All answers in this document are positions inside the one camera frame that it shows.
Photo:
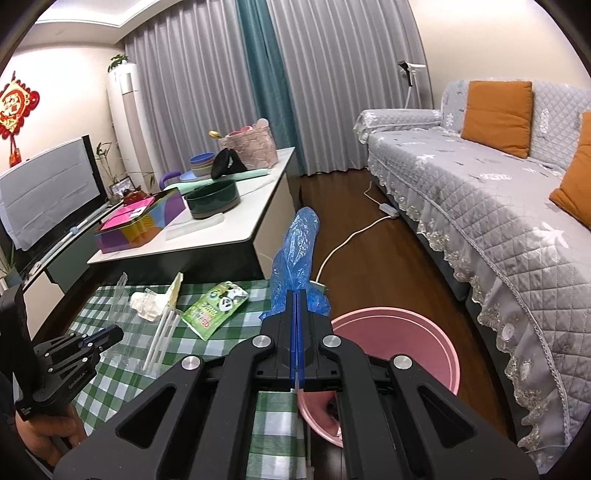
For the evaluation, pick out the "purple jug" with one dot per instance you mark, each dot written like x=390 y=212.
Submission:
x=167 y=180

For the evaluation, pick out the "person's left hand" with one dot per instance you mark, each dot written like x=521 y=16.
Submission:
x=46 y=436

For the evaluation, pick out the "small photo frame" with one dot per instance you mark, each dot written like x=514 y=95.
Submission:
x=121 y=188

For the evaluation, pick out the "bamboo plant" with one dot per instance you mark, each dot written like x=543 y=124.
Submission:
x=105 y=161

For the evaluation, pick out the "red knot wall decoration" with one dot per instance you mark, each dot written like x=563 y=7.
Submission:
x=14 y=106

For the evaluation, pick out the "green television cabinet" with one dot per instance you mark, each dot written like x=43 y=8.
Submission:
x=69 y=258

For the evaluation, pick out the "grey curtain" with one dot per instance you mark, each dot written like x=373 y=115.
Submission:
x=194 y=78

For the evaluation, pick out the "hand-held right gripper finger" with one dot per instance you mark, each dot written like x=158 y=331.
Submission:
x=292 y=341
x=303 y=350

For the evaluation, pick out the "orange cushion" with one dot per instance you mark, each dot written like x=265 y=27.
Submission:
x=498 y=117
x=577 y=180

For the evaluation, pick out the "pink plastic basin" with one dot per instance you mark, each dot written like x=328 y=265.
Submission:
x=397 y=341

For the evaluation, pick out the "white top coffee table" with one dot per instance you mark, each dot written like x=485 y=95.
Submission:
x=258 y=217

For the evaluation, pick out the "white power strip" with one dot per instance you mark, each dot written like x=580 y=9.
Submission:
x=388 y=210

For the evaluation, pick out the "clear plastic packaging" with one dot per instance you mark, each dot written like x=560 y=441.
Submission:
x=152 y=337

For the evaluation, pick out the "light green mat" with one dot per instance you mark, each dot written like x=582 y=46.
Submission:
x=249 y=174

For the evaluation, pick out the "teal curtain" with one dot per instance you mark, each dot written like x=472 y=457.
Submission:
x=268 y=64

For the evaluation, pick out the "black hat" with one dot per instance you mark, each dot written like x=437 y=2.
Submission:
x=226 y=164

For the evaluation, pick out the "colourful tin box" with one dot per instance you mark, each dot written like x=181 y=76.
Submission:
x=138 y=221

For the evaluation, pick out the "green potted plant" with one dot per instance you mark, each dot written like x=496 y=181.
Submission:
x=117 y=62

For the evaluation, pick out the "blue plate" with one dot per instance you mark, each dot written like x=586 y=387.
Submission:
x=187 y=176

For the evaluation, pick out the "pink quilted basket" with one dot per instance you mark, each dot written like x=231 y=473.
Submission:
x=254 y=145

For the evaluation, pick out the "white floor lamp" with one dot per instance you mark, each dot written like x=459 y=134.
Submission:
x=411 y=83

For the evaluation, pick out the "stack of coloured bowls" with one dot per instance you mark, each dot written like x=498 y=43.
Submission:
x=202 y=164

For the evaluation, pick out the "green snack packet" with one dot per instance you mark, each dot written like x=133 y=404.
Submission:
x=214 y=309

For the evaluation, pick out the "white standing air conditioner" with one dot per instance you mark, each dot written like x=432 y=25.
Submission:
x=131 y=124

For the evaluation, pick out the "grey quilted sofa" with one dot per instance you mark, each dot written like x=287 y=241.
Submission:
x=498 y=240

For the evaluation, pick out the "person's left forearm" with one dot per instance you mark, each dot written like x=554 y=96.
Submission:
x=11 y=443

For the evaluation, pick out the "covered television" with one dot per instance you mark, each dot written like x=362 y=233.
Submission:
x=51 y=194

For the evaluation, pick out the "crumpled white tissue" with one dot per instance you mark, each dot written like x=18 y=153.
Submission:
x=145 y=305

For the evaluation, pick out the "green checked tablecloth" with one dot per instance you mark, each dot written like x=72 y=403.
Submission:
x=120 y=392

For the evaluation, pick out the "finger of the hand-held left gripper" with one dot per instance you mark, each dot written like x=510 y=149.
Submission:
x=94 y=356
x=104 y=338

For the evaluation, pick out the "dark green round pot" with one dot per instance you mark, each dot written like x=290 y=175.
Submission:
x=212 y=201

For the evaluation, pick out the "blue plastic bag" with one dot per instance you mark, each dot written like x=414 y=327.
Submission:
x=295 y=258

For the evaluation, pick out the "red teapot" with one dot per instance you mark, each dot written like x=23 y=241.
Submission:
x=136 y=198

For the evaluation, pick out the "yellow artificial flower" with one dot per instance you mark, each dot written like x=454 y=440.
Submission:
x=214 y=134

